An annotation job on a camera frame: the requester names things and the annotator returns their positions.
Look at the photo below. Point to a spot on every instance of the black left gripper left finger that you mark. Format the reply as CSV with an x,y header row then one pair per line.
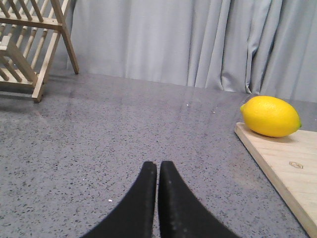
x,y
133,216

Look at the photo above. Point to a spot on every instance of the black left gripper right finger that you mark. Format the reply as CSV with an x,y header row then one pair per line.
x,y
181,214

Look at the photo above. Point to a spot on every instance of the light wooden cutting board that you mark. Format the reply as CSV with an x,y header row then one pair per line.
x,y
290,164

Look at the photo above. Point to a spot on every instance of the yellow lemon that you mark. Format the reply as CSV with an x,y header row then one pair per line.
x,y
270,116

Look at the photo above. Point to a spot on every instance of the grey curtain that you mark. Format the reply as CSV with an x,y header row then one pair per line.
x,y
266,47

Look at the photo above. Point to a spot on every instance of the wooden dish rack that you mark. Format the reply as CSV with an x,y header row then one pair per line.
x,y
29,34

